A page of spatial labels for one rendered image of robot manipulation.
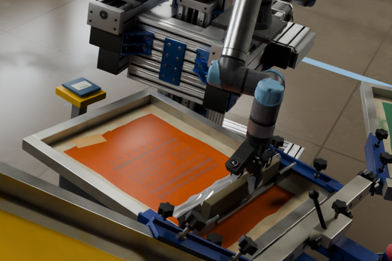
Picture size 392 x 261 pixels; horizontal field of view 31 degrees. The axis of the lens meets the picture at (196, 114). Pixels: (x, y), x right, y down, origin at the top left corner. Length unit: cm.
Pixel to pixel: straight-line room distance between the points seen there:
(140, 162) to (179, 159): 13
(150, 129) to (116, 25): 44
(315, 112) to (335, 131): 25
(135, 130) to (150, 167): 22
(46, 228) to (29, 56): 377
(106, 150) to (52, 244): 108
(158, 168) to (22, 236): 109
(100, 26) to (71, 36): 265
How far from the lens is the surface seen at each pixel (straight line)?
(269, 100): 186
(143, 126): 237
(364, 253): 191
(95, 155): 218
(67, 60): 490
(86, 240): 125
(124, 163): 217
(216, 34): 264
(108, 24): 260
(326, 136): 459
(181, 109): 244
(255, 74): 197
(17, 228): 114
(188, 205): 203
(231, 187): 196
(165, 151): 225
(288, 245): 185
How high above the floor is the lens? 216
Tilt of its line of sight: 29 degrees down
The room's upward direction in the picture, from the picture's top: 11 degrees clockwise
